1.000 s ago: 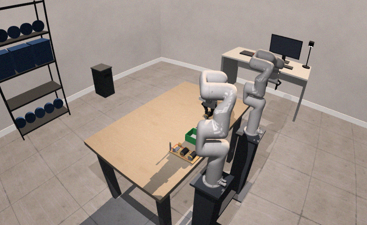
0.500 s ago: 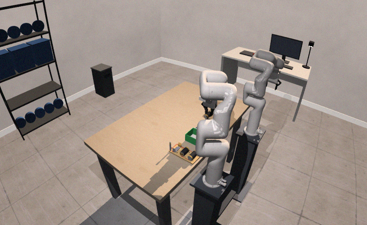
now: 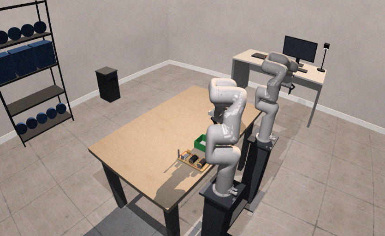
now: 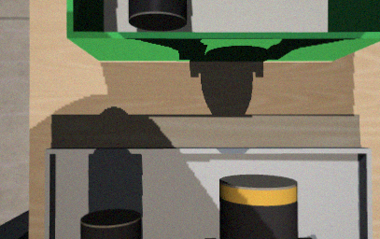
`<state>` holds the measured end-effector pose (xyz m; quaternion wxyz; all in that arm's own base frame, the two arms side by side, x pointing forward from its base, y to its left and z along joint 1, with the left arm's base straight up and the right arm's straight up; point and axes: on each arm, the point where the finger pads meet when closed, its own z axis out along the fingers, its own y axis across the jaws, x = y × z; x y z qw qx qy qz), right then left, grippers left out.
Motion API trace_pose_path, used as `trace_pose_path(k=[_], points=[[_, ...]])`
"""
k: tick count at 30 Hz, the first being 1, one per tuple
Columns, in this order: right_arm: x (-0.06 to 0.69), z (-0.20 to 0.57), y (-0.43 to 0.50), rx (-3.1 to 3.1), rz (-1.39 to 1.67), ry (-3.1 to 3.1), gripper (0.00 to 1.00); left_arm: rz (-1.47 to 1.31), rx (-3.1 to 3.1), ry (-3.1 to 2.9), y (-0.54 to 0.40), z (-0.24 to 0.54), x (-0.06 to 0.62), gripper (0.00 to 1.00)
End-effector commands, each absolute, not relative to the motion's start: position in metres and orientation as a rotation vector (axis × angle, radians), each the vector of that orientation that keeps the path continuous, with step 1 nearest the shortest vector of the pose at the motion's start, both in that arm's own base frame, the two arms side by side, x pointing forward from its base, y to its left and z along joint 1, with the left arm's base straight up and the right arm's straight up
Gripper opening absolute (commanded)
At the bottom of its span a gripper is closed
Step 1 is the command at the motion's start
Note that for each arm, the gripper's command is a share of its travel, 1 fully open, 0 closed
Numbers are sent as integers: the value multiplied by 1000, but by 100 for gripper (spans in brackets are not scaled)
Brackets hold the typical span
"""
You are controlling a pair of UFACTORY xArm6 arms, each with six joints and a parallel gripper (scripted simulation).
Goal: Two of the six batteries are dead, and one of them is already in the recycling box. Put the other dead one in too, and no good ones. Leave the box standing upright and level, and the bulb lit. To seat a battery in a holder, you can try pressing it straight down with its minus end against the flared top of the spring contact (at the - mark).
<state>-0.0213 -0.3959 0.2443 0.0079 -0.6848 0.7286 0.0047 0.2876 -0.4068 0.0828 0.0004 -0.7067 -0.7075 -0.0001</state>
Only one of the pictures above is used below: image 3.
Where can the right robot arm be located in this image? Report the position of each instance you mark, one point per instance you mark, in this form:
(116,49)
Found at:
(280,65)

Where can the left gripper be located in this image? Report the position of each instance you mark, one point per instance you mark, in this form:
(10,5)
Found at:
(215,120)

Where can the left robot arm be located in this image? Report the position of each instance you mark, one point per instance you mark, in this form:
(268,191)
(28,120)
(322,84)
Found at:
(223,93)

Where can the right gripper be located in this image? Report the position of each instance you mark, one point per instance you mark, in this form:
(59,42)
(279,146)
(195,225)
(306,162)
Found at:
(287,82)

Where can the black battery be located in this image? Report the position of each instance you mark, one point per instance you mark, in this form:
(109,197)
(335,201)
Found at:
(194,158)
(202,162)

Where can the green box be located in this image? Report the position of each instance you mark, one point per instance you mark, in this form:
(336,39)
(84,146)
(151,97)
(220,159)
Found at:
(200,143)

